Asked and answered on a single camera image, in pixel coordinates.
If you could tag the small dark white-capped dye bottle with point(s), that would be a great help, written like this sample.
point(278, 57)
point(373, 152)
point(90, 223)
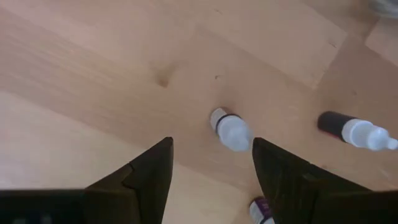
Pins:
point(233, 133)
point(259, 213)

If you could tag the small magenta-label dye bottle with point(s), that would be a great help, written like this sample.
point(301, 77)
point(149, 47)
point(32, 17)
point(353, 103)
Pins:
point(360, 133)

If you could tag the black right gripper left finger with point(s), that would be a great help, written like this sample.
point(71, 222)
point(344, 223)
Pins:
point(146, 186)

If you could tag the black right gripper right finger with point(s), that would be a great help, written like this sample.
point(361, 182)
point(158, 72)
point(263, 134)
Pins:
point(298, 193)

